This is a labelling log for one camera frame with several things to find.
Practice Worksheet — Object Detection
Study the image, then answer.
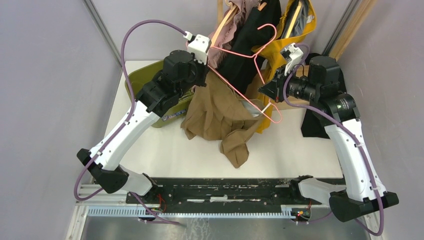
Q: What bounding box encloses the tan brown skirt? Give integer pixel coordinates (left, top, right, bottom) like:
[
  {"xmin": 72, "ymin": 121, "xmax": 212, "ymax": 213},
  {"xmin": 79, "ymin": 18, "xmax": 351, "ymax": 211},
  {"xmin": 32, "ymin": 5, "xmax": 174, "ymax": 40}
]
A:
[{"xmin": 180, "ymin": 72, "xmax": 264, "ymax": 169}]

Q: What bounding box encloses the yellow skirt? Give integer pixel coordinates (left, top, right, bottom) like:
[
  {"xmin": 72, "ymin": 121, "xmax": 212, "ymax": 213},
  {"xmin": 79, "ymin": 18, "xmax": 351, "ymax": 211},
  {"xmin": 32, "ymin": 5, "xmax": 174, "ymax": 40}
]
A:
[{"xmin": 251, "ymin": 0, "xmax": 318, "ymax": 135}]

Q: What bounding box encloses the cream hanger of yellow skirt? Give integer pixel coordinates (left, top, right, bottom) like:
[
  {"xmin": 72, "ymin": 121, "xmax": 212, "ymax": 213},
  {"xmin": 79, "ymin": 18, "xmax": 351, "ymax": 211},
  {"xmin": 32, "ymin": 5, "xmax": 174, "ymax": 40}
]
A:
[{"xmin": 284, "ymin": 1, "xmax": 303, "ymax": 39}]

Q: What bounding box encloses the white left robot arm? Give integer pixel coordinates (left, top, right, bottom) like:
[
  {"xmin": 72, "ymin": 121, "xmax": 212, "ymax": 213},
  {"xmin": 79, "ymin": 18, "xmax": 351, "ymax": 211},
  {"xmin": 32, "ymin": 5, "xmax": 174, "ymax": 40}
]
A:
[{"xmin": 76, "ymin": 50, "xmax": 209, "ymax": 204}]

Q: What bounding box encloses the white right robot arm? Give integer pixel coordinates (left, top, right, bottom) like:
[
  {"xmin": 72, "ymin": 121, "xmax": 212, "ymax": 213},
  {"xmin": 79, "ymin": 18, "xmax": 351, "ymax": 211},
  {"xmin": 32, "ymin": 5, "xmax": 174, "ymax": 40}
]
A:
[{"xmin": 259, "ymin": 55, "xmax": 399, "ymax": 222}]

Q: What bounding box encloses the pink pleated skirt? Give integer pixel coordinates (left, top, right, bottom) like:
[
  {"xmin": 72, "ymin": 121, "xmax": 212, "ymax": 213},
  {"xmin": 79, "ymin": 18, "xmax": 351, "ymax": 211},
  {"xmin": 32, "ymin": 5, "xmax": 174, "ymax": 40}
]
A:
[{"xmin": 208, "ymin": 0, "xmax": 261, "ymax": 69}]

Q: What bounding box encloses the black skirt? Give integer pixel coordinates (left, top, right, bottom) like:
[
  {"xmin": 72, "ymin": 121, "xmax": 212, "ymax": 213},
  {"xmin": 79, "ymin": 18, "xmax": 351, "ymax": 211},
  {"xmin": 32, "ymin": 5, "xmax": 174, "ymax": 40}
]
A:
[{"xmin": 216, "ymin": 0, "xmax": 282, "ymax": 94}]

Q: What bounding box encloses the olive green plastic basket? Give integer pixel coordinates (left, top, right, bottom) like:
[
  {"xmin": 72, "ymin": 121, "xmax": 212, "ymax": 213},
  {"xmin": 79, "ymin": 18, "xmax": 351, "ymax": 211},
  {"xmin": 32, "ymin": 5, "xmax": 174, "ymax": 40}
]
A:
[{"xmin": 128, "ymin": 60, "xmax": 194, "ymax": 128}]

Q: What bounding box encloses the black cloth on table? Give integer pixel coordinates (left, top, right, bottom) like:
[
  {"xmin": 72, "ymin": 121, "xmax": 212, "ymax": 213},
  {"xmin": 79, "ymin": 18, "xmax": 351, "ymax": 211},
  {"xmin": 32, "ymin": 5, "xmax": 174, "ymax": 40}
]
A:
[{"xmin": 300, "ymin": 52, "xmax": 347, "ymax": 139}]

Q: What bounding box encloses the aluminium corner profile left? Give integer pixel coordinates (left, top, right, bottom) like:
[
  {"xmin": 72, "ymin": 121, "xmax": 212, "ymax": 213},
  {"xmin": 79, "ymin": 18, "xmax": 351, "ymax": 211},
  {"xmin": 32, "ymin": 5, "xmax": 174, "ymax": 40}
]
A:
[{"xmin": 82, "ymin": 0, "xmax": 122, "ymax": 67}]

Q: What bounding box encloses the aluminium corner profile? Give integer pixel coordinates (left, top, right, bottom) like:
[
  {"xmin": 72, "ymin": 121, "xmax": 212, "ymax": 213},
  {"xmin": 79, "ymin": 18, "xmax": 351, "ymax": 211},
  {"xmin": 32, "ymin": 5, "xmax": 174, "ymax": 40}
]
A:
[
  {"xmin": 321, "ymin": 0, "xmax": 361, "ymax": 56},
  {"xmin": 82, "ymin": 0, "xmax": 122, "ymax": 67}
]

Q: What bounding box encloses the aluminium corner profile right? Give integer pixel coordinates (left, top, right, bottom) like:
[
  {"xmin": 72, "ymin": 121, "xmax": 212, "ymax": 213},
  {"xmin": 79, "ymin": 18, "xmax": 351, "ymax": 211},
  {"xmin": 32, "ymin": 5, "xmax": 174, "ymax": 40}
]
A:
[{"xmin": 321, "ymin": 0, "xmax": 361, "ymax": 56}]

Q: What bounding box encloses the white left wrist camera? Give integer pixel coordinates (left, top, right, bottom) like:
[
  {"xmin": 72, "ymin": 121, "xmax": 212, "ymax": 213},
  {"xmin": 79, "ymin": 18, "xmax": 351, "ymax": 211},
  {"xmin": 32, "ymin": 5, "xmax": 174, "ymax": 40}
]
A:
[{"xmin": 184, "ymin": 31, "xmax": 212, "ymax": 66}]

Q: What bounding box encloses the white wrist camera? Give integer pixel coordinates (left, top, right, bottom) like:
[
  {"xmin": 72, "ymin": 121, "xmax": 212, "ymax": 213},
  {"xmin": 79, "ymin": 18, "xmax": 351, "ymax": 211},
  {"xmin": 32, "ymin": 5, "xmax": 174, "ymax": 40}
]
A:
[
  {"xmin": 184, "ymin": 31, "xmax": 212, "ymax": 66},
  {"xmin": 280, "ymin": 43, "xmax": 304, "ymax": 76}
]

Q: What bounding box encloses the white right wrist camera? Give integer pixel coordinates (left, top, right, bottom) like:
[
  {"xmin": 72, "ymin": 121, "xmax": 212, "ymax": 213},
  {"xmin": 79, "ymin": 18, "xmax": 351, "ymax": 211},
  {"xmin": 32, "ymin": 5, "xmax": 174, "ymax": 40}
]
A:
[{"xmin": 280, "ymin": 43, "xmax": 304, "ymax": 76}]

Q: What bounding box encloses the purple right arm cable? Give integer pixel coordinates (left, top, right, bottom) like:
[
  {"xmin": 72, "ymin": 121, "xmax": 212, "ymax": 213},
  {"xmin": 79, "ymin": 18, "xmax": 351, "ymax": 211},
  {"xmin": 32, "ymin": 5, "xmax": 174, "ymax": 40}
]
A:
[{"xmin": 282, "ymin": 42, "xmax": 385, "ymax": 237}]

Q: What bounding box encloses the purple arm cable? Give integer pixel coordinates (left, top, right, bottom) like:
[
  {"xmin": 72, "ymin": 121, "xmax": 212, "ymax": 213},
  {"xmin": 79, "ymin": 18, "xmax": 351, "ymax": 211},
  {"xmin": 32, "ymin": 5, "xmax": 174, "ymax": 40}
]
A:
[
  {"xmin": 73, "ymin": 19, "xmax": 188, "ymax": 226},
  {"xmin": 282, "ymin": 42, "xmax": 385, "ymax": 237}
]

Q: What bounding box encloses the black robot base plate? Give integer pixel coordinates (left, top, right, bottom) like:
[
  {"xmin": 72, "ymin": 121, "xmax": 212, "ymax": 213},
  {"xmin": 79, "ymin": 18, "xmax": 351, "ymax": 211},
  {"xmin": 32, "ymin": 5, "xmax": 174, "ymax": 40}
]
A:
[{"xmin": 140, "ymin": 177, "xmax": 320, "ymax": 214}]

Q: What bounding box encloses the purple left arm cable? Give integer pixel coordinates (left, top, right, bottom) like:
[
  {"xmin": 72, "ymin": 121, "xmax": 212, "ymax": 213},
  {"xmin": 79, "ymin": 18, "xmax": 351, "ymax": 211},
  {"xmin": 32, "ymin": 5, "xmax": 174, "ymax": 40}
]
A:
[{"xmin": 73, "ymin": 19, "xmax": 188, "ymax": 226}]

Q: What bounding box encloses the grey slotted cable duct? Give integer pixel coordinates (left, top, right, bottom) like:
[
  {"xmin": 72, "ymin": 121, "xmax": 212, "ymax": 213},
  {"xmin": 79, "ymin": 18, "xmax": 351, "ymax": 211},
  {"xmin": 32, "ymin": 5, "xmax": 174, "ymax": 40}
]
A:
[{"xmin": 86, "ymin": 206, "xmax": 294, "ymax": 220}]

